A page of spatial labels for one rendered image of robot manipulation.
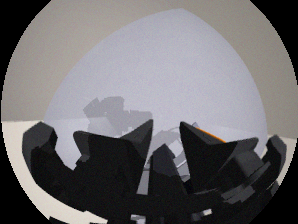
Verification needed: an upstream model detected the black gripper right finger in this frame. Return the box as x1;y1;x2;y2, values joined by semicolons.
180;121;259;193

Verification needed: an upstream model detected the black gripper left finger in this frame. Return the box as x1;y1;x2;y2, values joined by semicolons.
73;120;153;193

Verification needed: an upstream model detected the orange power cord with plug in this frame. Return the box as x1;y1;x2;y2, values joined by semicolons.
182;131;226;194

